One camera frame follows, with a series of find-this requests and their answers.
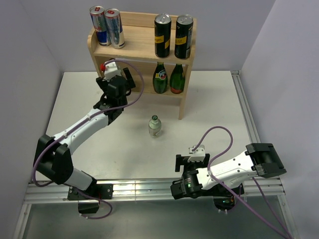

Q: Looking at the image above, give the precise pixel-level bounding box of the green bottle with label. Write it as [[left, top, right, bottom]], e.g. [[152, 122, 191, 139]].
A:
[[153, 62, 168, 94]]

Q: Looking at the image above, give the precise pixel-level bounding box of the clear soda bottle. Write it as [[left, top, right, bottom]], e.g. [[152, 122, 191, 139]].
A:
[[148, 115, 161, 137]]

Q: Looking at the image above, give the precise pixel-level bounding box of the dark green glass bottle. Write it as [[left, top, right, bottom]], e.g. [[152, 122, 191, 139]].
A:
[[169, 64, 185, 94]]

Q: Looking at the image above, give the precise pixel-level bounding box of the black yellow can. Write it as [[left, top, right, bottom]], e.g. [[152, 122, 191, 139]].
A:
[[174, 14, 193, 59], [154, 13, 171, 58]]

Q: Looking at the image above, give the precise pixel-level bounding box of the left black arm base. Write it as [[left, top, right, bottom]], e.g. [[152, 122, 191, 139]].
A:
[[67, 183, 113, 217]]

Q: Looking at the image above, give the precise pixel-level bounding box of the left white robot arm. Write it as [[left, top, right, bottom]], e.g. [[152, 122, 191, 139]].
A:
[[33, 63, 136, 199]]

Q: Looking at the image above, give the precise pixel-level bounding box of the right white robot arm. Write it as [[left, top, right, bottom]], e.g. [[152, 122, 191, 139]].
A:
[[170, 143, 286, 200]]

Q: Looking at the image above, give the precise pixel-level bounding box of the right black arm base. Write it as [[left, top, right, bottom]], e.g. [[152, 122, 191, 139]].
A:
[[212, 184, 237, 214]]

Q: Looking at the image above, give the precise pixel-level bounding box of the wooden two-tier shelf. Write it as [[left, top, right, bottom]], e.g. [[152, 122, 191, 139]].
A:
[[87, 11, 197, 119]]

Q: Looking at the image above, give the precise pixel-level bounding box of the silver blue energy can right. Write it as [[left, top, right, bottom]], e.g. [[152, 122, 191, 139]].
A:
[[104, 8, 125, 49]]

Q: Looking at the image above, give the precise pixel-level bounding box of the blue silver energy can left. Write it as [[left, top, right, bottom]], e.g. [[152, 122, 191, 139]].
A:
[[89, 5, 111, 46]]

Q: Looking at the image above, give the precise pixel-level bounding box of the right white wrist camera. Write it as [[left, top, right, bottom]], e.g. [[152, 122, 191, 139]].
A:
[[187, 144, 206, 162]]

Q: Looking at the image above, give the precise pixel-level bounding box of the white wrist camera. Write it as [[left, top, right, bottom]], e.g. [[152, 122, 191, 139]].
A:
[[187, 144, 206, 162], [100, 62, 122, 81]]

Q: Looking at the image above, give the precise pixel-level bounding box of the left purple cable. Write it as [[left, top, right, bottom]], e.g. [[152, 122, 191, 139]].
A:
[[31, 58, 145, 220]]

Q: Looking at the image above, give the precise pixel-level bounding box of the purple cable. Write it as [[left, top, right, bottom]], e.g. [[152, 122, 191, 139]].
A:
[[195, 125, 294, 239], [31, 58, 145, 220]]

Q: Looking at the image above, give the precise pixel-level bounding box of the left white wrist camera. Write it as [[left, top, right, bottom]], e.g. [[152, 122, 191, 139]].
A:
[[100, 62, 122, 81]]

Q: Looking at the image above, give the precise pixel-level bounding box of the aluminium side rail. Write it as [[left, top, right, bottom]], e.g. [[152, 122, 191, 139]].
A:
[[231, 70, 300, 239]]

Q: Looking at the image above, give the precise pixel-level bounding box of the aluminium front rail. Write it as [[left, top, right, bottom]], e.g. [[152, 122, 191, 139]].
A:
[[23, 177, 286, 204]]

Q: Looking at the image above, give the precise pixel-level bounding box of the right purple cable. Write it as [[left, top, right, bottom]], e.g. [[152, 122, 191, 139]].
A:
[[195, 125, 294, 239]]

